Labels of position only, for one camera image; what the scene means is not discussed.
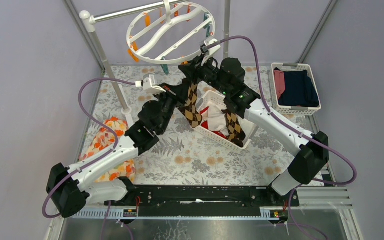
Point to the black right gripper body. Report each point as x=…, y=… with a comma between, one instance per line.
x=207, y=73

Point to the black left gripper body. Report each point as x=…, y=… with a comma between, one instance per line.
x=177, y=94

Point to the brown argyle sock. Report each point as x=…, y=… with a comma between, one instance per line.
x=190, y=111
x=236, y=134

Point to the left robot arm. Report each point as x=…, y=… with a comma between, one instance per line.
x=73, y=187

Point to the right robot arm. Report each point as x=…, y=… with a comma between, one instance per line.
x=308, y=149

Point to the teal front clip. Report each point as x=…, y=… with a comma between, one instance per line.
x=165, y=69

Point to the white round clip hanger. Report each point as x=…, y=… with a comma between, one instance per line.
x=171, y=34

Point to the orange front left clip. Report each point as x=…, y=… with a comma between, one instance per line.
x=133, y=47

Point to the white perforated sock basket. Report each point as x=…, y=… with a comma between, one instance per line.
x=222, y=126

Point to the red snowflake sock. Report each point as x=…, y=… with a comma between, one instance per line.
x=212, y=130

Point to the floral grey tablecloth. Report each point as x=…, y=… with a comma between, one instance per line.
x=183, y=156

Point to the pink garment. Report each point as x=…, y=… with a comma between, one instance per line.
x=279, y=80

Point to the white basket with clothes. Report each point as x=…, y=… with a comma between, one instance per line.
x=292, y=110

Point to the navy garment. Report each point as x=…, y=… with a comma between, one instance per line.
x=299, y=90

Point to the grey horizontal rack bar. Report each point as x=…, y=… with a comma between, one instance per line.
x=126, y=12

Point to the grey left rack pole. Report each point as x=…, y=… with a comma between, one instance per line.
x=84, y=15

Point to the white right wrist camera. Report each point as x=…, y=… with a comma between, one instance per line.
x=208, y=48

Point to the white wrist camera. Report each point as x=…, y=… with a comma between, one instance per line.
x=150, y=85
x=208, y=48

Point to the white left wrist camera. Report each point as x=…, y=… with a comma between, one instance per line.
x=150, y=85

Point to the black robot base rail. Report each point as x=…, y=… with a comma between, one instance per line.
x=203, y=201

